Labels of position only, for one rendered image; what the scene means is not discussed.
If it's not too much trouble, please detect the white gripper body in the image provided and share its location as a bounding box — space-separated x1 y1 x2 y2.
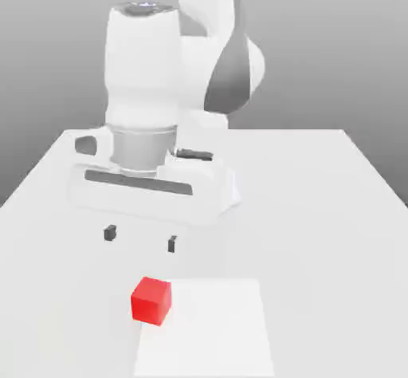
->
65 158 241 228

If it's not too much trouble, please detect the small red cube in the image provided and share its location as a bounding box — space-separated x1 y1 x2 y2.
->
130 276 173 327

